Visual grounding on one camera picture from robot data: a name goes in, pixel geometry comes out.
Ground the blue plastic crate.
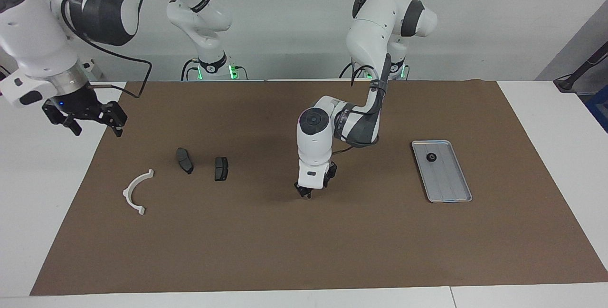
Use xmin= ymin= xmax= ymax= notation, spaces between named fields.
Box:
xmin=585 ymin=96 xmax=608 ymax=133

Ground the black floor stand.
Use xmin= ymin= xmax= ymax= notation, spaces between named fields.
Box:
xmin=553 ymin=42 xmax=608 ymax=94

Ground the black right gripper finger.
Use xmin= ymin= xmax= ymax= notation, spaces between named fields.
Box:
xmin=62 ymin=117 xmax=82 ymax=136
xmin=105 ymin=101 xmax=128 ymax=136

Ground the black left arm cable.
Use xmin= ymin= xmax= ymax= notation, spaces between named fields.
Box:
xmin=332 ymin=63 xmax=392 ymax=155

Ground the short dark brake pad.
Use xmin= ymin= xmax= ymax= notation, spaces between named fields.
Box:
xmin=214 ymin=157 xmax=230 ymax=182

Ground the long dark brake pad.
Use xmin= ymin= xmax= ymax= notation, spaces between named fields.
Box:
xmin=176 ymin=148 xmax=194 ymax=175

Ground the white semicircular plastic bracket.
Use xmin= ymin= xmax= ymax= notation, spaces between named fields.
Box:
xmin=123 ymin=169 xmax=155 ymax=216

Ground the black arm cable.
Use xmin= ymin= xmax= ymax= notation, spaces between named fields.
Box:
xmin=332 ymin=63 xmax=392 ymax=155
xmin=61 ymin=0 xmax=172 ymax=98

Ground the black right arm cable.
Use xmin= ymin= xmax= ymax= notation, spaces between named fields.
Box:
xmin=61 ymin=0 xmax=172 ymax=98

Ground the silver metal compartment tray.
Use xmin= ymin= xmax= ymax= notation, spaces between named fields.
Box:
xmin=411 ymin=140 xmax=474 ymax=203

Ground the brown table mat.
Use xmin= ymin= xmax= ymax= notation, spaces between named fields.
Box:
xmin=29 ymin=79 xmax=608 ymax=297

